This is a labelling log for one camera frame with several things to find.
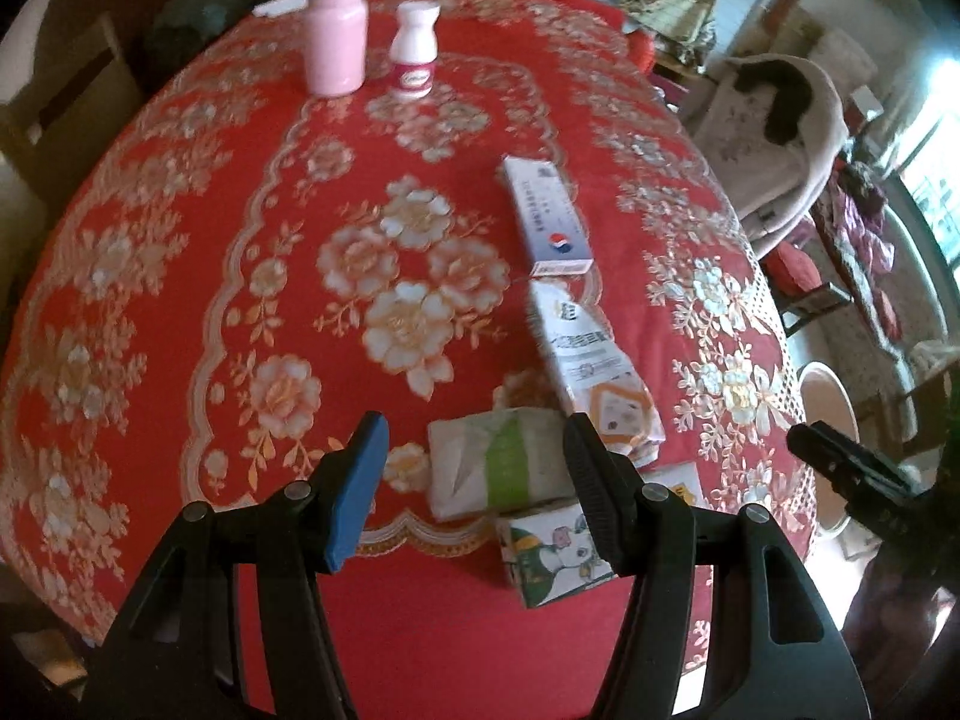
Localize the person's right forearm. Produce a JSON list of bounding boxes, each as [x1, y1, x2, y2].
[[844, 540, 953, 676]]

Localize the red seat cushion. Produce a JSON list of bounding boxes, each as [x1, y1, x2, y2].
[[765, 240, 826, 297]]

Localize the white green tissue pack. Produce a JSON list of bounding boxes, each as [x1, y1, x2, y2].
[[426, 406, 582, 522]]

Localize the brown wooden chair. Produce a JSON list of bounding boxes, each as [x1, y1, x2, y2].
[[0, 11, 147, 203]]

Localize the blue and white long box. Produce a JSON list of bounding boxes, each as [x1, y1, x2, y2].
[[499, 155, 595, 278]]

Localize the white carton yellow label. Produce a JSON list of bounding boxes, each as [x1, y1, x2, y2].
[[649, 463, 704, 507]]

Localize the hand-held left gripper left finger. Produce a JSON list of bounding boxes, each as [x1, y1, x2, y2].
[[79, 411, 391, 720]]

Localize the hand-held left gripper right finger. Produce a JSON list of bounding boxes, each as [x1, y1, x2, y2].
[[562, 412, 875, 720]]

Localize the purple clothes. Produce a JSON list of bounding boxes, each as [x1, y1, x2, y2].
[[814, 157, 901, 338]]

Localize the dark bag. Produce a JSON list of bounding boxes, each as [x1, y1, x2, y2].
[[146, 0, 260, 76]]

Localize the pink bottle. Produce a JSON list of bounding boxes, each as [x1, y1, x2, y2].
[[302, 0, 370, 98]]

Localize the white orange patterned wrapper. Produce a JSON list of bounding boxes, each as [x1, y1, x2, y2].
[[525, 277, 667, 466]]

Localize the small white bottle red label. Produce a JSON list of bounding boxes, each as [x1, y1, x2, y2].
[[388, 0, 442, 101]]

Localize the wooden stool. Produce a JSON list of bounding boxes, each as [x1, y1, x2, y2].
[[776, 281, 856, 338]]

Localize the black fur collar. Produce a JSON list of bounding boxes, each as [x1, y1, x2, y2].
[[735, 56, 815, 143]]

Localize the cartoon print carton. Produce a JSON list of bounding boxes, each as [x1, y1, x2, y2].
[[496, 502, 623, 608]]

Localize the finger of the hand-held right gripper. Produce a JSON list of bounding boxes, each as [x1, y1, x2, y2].
[[786, 421, 931, 541]]

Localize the beige round trash bin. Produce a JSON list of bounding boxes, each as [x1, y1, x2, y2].
[[795, 361, 860, 541]]

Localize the red floral tablecloth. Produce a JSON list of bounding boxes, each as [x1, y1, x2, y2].
[[0, 0, 818, 720]]

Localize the floral sofa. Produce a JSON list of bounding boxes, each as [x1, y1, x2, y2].
[[817, 165, 953, 406]]

